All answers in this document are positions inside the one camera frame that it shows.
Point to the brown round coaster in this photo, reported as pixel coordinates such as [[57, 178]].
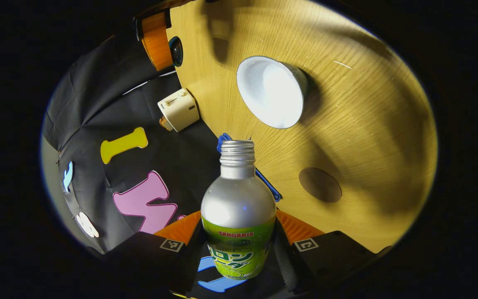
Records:
[[320, 185]]

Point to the bread slice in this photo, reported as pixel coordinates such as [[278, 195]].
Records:
[[165, 123]]

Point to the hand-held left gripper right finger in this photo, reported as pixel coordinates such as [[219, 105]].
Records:
[[288, 261]]

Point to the blue folded towel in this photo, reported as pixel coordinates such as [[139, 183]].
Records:
[[223, 140]]

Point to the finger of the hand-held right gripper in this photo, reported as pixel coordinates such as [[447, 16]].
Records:
[[158, 41], [172, 4]]

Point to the black backdrop cloth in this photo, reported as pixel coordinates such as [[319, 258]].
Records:
[[98, 104]]

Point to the white toaster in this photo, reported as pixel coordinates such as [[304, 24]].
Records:
[[179, 110]]

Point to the teal teacup lid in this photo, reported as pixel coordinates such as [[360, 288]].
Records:
[[176, 52]]

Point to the silver green water bottle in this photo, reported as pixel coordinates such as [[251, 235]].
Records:
[[237, 199]]

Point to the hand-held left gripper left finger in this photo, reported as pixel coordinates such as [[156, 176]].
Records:
[[193, 257]]

